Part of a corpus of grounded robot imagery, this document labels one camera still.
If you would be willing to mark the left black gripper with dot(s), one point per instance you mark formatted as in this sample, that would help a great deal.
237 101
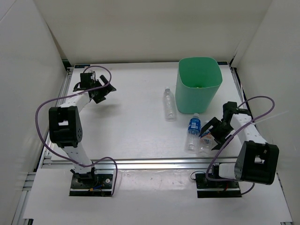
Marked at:
104 91

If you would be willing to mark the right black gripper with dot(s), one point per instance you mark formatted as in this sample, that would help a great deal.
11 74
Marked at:
214 122

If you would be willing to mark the orange white label bottle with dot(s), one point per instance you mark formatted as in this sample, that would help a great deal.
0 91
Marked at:
206 141

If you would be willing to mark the clear bottle white cap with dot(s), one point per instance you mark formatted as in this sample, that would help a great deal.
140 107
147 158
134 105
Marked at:
169 105

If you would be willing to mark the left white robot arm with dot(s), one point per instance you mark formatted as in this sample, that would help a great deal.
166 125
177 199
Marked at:
65 125

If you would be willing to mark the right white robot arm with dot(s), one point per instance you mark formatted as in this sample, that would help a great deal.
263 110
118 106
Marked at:
257 159

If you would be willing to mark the green plastic bin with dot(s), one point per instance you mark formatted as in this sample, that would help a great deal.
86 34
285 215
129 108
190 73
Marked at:
194 71

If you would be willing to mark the blue label plastic bottle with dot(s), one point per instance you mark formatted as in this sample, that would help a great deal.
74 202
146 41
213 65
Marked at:
193 133

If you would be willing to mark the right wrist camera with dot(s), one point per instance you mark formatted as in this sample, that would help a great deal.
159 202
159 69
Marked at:
229 109

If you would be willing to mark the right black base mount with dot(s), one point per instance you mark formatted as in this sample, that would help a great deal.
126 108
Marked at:
217 188

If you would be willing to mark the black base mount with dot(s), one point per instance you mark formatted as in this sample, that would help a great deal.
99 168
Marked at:
91 184
217 188

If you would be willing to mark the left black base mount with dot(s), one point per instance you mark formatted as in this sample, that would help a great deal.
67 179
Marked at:
91 184

